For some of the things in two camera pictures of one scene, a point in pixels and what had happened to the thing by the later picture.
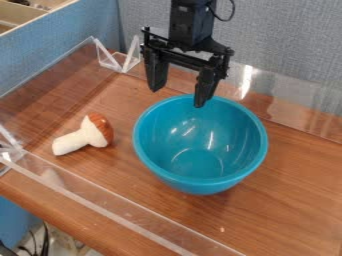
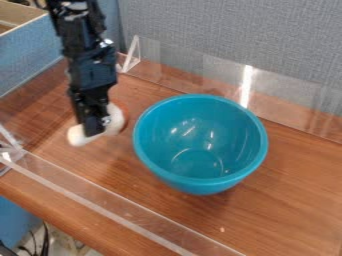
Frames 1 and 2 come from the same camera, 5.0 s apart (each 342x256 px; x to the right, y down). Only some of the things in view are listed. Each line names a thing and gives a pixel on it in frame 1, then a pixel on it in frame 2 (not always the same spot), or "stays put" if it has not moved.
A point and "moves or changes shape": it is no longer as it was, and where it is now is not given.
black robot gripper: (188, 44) to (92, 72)
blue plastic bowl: (201, 150) stays put
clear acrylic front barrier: (54, 215) stays put
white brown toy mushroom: (94, 133) moves or changes shape
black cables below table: (33, 242) stays put
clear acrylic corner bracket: (115, 60) stays put
